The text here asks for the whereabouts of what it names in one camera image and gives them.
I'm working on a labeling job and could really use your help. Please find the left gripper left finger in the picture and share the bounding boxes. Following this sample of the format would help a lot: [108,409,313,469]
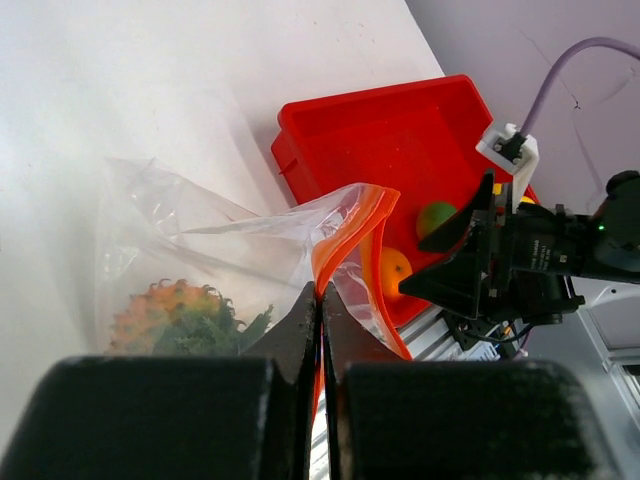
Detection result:
[1,284,316,479]

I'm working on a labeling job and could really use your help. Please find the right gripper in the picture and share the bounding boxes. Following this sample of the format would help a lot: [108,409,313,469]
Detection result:
[399,169,607,330]

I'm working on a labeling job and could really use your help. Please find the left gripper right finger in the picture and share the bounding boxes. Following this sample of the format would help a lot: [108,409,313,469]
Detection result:
[322,289,622,479]

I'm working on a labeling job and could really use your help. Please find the toy orange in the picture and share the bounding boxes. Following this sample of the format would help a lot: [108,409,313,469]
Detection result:
[380,247,413,301]

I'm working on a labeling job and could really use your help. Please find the toy pineapple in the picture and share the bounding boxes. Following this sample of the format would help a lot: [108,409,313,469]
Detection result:
[107,279,273,356]

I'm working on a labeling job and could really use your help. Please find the clear zip top bag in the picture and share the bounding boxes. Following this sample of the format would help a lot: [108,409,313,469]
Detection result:
[95,159,409,357]

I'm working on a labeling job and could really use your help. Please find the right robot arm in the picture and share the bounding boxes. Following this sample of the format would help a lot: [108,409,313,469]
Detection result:
[399,170,639,326]

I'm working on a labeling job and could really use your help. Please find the green toy lime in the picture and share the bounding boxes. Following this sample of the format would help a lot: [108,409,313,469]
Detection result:
[415,201,457,241]

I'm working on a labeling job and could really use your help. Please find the red plastic tray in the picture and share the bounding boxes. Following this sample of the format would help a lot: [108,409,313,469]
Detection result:
[270,74,541,329]

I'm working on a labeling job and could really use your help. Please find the aluminium mounting rail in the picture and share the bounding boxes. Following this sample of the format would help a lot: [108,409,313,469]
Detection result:
[394,299,640,371]

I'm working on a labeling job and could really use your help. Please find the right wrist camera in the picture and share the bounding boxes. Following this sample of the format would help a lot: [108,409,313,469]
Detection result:
[476,122,540,200]

